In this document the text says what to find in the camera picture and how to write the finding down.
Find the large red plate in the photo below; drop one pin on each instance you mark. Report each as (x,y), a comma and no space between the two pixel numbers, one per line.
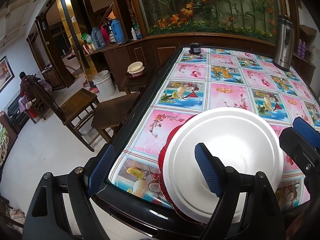
(165,155)

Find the white plastic bucket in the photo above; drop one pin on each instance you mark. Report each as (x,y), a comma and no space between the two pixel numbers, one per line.
(105,85)

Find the framed wall picture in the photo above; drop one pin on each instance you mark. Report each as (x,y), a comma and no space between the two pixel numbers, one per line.
(6,72)

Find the green packet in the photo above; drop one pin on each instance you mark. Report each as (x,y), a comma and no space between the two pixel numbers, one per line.
(86,37)

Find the wicker basket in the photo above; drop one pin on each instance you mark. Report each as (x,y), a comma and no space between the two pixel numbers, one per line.
(51,76)

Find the small wooden side table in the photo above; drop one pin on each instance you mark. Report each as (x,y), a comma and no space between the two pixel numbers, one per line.
(135,82)

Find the small black jar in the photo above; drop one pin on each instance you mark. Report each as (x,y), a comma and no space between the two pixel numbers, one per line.
(194,48)

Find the stacked bowls on stool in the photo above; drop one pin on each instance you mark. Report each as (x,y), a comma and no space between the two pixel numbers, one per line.
(135,67)

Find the dark red bowl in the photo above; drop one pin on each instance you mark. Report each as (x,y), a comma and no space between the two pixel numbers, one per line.
(140,75)

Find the white bowl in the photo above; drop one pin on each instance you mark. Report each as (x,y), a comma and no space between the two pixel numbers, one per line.
(237,135)

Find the wooden cabinet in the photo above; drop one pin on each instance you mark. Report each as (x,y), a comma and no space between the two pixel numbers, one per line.
(155,52)

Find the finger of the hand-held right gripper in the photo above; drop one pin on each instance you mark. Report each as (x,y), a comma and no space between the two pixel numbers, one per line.
(291,141)
(303,128)

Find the white spray bottle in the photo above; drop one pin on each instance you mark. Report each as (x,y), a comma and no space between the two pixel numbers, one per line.
(134,33)

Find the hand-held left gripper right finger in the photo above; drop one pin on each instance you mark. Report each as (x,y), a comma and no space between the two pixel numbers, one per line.
(207,172)

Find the blue thermos flask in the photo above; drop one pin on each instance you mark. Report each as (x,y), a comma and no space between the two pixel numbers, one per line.
(117,31)

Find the blue water jug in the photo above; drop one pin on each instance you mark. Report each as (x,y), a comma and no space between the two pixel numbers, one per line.
(97,38)

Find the stainless steel thermos jug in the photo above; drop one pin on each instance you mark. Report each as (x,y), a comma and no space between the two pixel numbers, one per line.
(282,45)

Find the purple bottle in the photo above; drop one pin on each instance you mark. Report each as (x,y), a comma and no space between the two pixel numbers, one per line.
(299,48)
(304,49)

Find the black sofa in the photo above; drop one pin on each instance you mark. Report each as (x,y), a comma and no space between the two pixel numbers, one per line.
(16,112)

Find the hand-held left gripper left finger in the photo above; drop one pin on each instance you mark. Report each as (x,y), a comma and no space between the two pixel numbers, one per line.
(101,170)

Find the pink thermos flask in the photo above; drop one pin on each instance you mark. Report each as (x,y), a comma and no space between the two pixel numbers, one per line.
(104,35)

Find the dark wooden stool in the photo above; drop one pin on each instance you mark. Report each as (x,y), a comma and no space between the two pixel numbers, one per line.
(112,110)

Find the black rimmed table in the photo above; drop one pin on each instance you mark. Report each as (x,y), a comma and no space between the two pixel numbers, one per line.
(125,210)

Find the printed pink and blue tablecloth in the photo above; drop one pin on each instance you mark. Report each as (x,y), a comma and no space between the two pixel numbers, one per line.
(225,90)

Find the wooden chair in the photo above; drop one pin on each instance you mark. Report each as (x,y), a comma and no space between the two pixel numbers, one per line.
(77,102)

